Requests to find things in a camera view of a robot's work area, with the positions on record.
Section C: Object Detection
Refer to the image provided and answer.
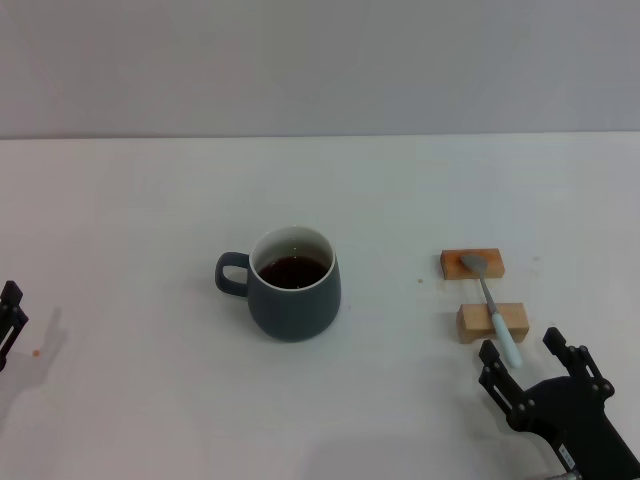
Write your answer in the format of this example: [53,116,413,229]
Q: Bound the pale notched wooden block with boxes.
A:
[456,302,530,346]

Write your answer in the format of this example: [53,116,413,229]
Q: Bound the spoon with light blue handle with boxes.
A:
[460,253,522,370]

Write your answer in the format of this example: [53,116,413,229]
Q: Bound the reddish stained wooden block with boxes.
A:
[440,248,506,281]

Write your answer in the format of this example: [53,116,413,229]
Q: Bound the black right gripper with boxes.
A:
[478,327,640,480]

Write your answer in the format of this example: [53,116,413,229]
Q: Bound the dark grey ceramic cup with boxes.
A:
[214,225,343,344]

